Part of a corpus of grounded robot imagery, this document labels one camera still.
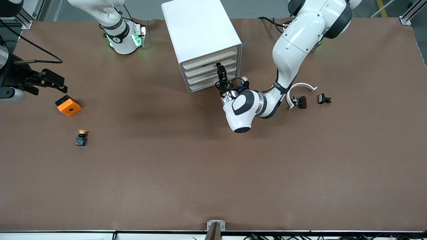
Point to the aluminium frame profile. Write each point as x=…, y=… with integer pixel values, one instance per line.
x=25, y=21
x=405, y=20

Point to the white curved plastic bracket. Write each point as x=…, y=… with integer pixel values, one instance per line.
x=302, y=84

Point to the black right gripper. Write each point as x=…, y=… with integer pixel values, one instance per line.
x=15, y=76

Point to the small black clip part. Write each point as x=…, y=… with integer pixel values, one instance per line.
x=322, y=98

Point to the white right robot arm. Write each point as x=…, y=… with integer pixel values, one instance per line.
x=120, y=36

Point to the yellow push button switch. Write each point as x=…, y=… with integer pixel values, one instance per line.
x=81, y=140

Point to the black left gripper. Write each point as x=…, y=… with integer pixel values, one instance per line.
x=224, y=88

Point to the brown table cover mat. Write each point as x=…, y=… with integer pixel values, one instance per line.
x=213, y=166

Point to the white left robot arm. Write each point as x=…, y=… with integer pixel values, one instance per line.
x=297, y=40

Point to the grey table edge bracket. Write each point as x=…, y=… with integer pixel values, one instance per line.
x=216, y=230

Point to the orange box with hole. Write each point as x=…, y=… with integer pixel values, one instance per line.
x=70, y=108

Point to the white table edge rail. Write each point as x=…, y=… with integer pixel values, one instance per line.
x=50, y=236

